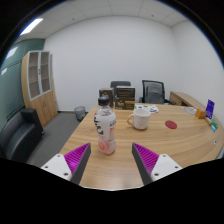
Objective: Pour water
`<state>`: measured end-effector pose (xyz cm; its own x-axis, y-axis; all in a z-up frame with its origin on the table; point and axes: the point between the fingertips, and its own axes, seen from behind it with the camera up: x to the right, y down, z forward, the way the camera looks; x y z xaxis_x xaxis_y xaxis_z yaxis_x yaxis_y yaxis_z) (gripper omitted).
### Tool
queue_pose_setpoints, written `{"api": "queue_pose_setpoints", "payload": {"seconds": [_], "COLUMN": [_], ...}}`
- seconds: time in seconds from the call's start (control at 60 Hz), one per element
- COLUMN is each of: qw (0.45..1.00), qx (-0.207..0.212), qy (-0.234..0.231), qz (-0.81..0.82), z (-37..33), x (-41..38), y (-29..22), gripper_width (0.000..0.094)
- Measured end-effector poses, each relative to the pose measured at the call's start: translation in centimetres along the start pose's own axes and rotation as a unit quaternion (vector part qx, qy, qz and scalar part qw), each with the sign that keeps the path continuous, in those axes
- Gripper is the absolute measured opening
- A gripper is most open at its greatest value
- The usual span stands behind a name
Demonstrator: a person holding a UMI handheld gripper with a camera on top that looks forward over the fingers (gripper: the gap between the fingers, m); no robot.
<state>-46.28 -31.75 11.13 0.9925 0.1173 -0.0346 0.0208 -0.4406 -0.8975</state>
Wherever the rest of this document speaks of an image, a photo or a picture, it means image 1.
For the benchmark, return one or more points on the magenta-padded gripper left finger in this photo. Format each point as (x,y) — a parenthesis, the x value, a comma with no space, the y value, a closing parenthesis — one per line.
(77,158)

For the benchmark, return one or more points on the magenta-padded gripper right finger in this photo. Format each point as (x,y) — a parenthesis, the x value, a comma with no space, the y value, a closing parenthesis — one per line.
(146,158)

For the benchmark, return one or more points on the clear drink bottle pink label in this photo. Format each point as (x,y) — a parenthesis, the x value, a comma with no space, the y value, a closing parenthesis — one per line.
(105,130)

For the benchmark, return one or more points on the white ceramic mug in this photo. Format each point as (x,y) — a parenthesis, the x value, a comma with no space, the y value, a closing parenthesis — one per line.
(141,119)

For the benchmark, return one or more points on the flat round red coaster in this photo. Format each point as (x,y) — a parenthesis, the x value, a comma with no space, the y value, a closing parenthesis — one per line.
(171,124)

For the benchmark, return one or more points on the grey waste bin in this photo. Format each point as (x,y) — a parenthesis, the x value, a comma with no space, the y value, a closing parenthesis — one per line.
(80,113)

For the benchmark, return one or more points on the white leaflet green blue print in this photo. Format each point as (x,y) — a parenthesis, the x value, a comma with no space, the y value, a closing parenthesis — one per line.
(146,108)

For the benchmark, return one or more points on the brown and tan carton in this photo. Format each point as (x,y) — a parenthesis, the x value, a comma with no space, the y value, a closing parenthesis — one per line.
(125,105)

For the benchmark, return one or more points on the black leather armchair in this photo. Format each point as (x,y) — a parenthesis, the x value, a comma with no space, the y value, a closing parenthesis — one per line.
(18,136)

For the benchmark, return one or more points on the wooden glass-door cabinet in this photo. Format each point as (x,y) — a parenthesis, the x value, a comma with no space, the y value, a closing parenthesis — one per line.
(43,103)

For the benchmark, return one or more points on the black mesh office chair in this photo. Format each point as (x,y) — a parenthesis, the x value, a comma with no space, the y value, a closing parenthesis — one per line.
(154,91)

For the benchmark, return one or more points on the dark brown striped carton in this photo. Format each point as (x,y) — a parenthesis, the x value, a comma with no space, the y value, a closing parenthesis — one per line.
(125,93)

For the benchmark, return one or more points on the wooden side desk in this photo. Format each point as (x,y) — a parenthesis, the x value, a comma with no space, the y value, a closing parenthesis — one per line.
(181,98)

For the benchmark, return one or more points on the small dark brown carton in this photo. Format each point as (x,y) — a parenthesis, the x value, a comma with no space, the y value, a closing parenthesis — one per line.
(106,92)

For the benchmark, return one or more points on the small blue and white box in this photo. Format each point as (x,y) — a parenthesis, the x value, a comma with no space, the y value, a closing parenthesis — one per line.
(212,128)

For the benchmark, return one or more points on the dark padded office chair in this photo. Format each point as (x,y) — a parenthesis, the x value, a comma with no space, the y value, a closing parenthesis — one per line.
(120,84)

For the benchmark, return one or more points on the purple standing card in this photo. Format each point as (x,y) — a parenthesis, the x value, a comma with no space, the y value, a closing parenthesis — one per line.
(210,109)

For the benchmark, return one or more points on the ceiling lights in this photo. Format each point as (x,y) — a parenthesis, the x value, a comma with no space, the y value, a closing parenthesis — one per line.
(31,26)

